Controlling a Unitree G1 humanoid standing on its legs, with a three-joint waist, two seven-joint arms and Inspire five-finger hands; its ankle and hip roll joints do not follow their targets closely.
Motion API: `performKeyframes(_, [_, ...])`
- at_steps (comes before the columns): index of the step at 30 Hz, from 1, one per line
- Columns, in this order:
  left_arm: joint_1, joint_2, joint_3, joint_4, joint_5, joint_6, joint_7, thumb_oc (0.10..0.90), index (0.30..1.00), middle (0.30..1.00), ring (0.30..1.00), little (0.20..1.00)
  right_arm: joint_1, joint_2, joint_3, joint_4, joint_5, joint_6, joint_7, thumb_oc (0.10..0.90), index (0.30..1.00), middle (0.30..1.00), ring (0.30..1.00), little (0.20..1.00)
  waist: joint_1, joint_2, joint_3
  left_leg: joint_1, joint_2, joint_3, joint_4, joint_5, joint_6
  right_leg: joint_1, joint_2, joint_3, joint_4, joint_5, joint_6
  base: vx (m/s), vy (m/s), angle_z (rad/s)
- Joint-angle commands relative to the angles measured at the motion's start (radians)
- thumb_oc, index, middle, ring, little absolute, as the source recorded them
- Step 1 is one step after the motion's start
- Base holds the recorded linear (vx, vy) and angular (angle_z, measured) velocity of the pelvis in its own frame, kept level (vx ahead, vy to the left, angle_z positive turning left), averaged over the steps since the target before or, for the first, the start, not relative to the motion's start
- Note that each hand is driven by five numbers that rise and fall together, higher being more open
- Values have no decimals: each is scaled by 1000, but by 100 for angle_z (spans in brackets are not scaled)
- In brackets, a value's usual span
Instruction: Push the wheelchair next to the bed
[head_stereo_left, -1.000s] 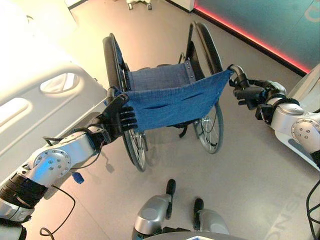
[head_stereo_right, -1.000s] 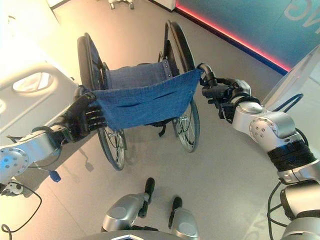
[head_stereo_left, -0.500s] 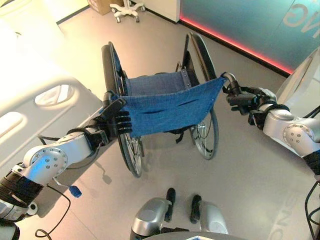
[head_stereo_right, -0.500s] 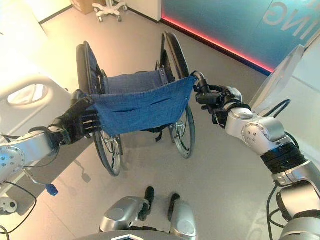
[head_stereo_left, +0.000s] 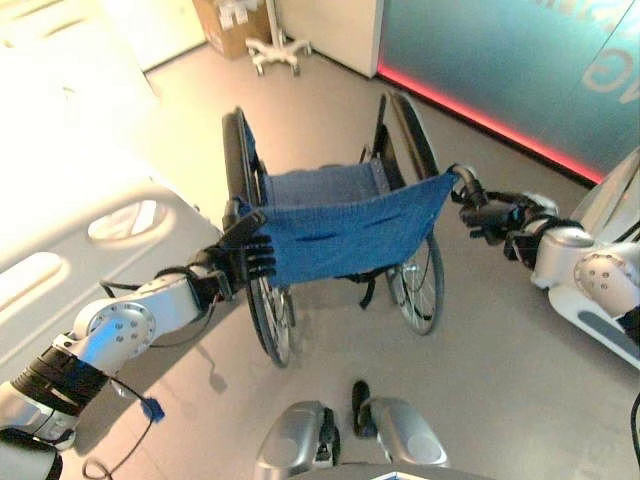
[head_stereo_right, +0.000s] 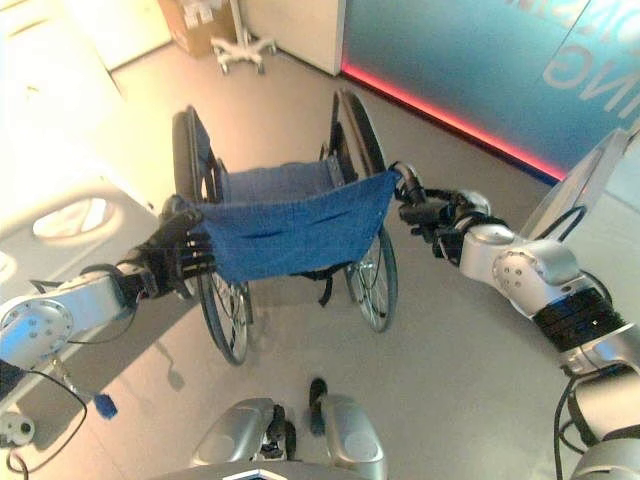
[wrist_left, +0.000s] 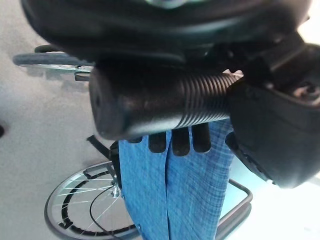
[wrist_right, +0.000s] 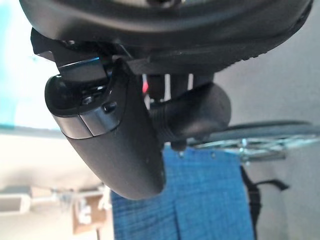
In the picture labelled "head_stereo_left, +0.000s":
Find silver robot leg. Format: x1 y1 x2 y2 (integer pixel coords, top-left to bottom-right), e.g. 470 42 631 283
254 400 342 480
351 380 450 470

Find blue fabric wheelchair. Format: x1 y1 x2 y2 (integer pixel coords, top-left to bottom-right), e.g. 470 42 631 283
221 91 460 370

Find white wheeled stand base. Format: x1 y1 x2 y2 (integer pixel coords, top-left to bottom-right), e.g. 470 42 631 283
244 0 314 78

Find brown cardboard box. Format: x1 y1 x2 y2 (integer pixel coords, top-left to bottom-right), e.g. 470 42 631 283
192 0 274 58

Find white cabinet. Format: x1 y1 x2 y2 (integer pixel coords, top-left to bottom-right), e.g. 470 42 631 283
277 0 386 79

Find white hospital bed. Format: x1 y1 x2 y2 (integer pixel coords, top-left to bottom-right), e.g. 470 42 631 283
0 0 225 374

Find silver left robot leg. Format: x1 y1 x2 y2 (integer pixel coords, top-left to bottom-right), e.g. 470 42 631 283
254 400 342 480

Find black cable with blue plug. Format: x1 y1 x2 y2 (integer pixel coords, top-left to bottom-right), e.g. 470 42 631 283
82 369 167 480

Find red light strip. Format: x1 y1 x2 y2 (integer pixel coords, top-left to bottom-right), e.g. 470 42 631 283
376 63 605 187

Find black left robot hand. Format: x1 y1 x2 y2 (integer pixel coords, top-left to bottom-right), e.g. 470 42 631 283
187 209 279 297

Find silver right robot leg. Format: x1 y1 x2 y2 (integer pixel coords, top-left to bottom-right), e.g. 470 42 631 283
351 380 450 470

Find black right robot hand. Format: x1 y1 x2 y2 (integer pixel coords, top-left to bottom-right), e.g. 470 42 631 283
451 185 524 246

